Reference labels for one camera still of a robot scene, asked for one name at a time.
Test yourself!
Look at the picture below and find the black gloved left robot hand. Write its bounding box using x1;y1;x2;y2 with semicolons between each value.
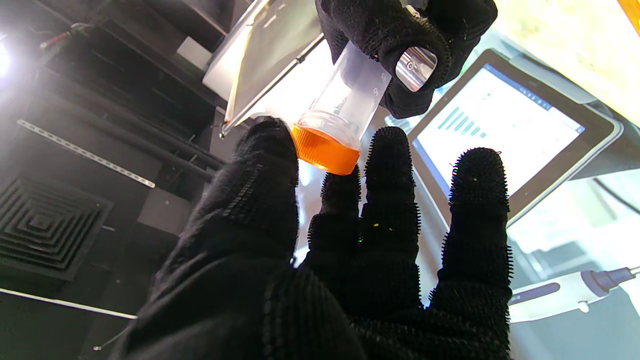
112;117;514;360

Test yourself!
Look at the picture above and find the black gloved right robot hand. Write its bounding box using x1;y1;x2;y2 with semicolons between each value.
315;0;499;120

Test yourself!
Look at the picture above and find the clear plastic centrifuge tube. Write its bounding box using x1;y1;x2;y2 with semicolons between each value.
297;41;393;151

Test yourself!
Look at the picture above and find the orange plastic test tube rack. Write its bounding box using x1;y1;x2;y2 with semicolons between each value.
617;0;640;37

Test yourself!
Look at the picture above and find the printed laboratory backdrop poster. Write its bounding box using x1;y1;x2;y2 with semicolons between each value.
295;0;640;360

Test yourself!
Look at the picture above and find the black square vent grille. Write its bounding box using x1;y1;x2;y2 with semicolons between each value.
0;172;113;281

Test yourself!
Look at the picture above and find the printed side panel on frame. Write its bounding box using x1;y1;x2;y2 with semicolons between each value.
202;0;326;138

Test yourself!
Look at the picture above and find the perforated metal rail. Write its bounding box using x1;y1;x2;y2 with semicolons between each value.
17;119;156;188

